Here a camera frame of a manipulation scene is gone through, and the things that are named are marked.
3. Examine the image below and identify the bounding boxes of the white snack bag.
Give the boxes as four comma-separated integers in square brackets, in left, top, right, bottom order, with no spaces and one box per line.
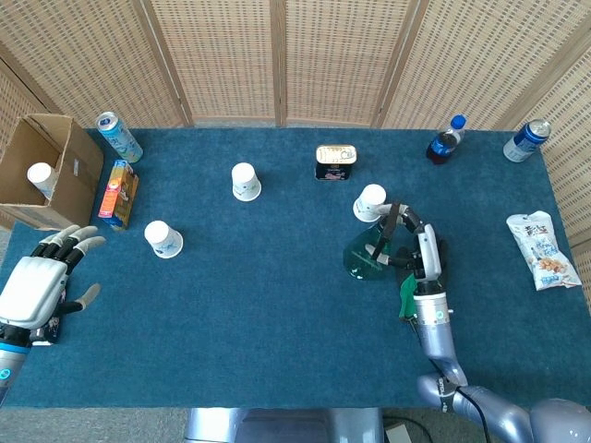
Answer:
[505,210,584,293]

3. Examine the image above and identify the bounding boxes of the silver blue robot base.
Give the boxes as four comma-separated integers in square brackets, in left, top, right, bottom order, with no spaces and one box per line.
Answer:
[183,407,387,443]

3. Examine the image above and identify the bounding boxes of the black luncheon meat tin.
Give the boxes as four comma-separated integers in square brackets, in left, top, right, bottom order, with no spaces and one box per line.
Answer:
[315,144,359,182]

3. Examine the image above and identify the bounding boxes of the white paper cup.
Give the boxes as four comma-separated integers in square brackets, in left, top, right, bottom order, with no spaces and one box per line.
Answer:
[352,183,388,223]
[143,220,185,259]
[231,162,262,202]
[26,162,59,200]

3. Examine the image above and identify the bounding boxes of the green black work glove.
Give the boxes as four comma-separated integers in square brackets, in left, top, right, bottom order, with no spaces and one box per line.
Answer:
[396,237,450,325]

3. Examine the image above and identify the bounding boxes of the bamboo folding screen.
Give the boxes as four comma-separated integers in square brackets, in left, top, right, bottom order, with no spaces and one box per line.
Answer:
[0,0,591,305]

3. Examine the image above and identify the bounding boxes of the cola bottle blue cap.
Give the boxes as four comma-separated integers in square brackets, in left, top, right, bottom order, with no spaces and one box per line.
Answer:
[425,114,467,166]

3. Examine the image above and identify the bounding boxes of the black floor cable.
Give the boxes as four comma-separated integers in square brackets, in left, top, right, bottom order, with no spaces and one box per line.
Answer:
[382,414,435,443]

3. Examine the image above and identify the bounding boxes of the blue silver drink can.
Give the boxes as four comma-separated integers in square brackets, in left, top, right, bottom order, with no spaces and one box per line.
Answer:
[502,119,552,163]

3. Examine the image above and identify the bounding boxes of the open cardboard box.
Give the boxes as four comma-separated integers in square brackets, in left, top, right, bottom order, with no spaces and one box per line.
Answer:
[0,113,105,233]

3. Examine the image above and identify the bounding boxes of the orange yellow snack box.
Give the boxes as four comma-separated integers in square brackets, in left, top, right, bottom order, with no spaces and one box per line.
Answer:
[97,159,140,232]

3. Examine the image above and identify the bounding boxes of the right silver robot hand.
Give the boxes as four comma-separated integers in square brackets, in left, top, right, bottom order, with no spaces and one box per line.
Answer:
[364,200,444,282]

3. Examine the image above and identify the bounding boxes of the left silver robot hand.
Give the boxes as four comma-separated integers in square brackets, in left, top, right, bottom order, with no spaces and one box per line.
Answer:
[0,224,107,331]

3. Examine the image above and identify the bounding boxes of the dark snack packet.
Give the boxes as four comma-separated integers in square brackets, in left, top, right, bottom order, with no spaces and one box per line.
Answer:
[28,294,66,346]

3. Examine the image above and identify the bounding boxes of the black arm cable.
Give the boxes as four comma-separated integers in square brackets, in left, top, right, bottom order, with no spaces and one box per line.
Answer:
[454,387,490,443]

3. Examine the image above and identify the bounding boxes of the green spray bottle black trigger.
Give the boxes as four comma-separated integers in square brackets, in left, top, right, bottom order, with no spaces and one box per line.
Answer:
[342,201,404,281]

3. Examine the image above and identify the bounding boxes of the light blue drink can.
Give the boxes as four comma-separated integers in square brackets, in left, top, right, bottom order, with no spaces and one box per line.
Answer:
[95,111,144,164]

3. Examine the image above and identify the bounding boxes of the blue table cloth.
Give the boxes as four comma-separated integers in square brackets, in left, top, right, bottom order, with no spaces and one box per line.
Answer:
[0,127,591,410]

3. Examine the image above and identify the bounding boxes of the small white floor box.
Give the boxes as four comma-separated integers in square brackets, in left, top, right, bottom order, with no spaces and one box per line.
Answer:
[384,424,413,443]

